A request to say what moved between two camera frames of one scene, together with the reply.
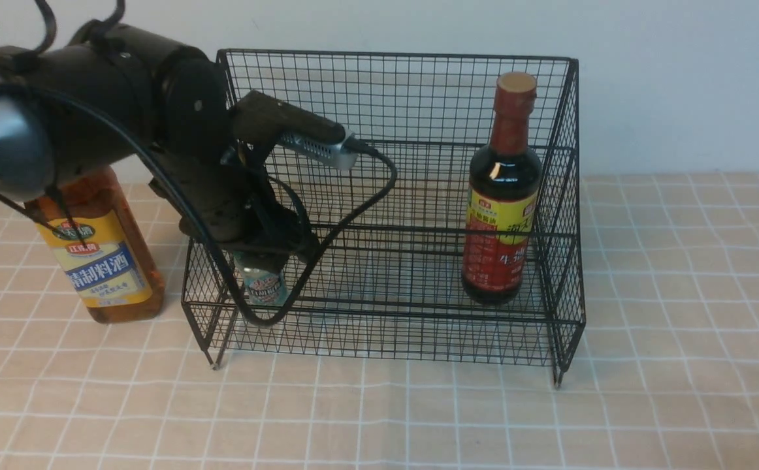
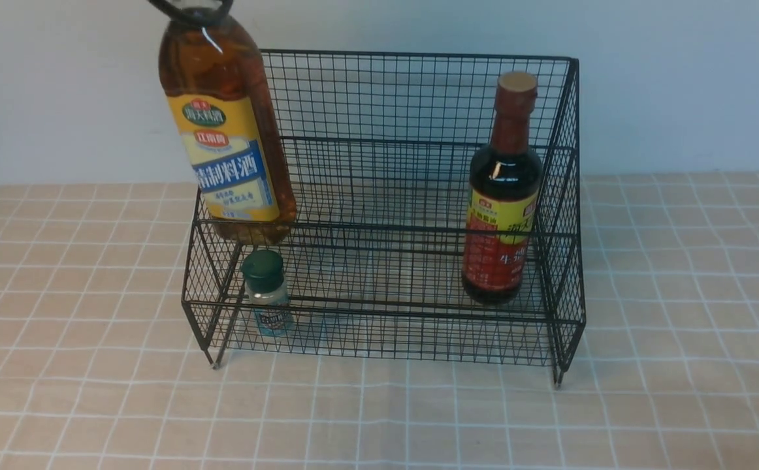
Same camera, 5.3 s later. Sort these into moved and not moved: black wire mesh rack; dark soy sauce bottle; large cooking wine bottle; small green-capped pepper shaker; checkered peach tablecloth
Moved: small green-capped pepper shaker; large cooking wine bottle
Not moved: black wire mesh rack; checkered peach tablecloth; dark soy sauce bottle
